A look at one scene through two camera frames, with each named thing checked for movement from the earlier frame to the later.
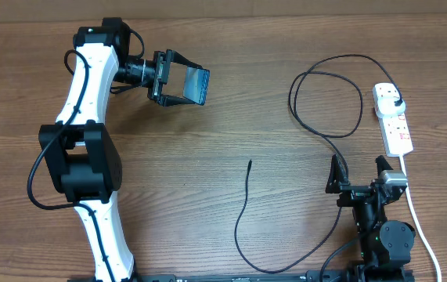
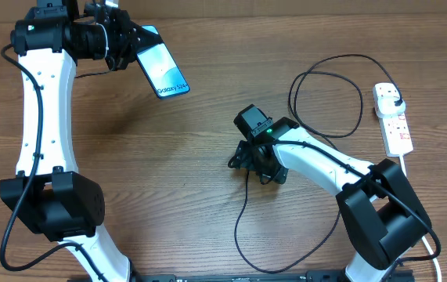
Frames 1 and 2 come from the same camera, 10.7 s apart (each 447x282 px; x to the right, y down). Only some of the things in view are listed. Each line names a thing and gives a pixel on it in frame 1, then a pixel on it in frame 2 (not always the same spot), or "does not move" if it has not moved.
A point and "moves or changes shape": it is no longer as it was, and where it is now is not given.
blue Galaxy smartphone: x=196 y=84 moves or changes shape
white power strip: x=395 y=131 does not move
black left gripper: x=161 y=74 to x=131 y=37
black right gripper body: x=351 y=193 to x=264 y=167
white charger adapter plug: x=386 y=106 does not move
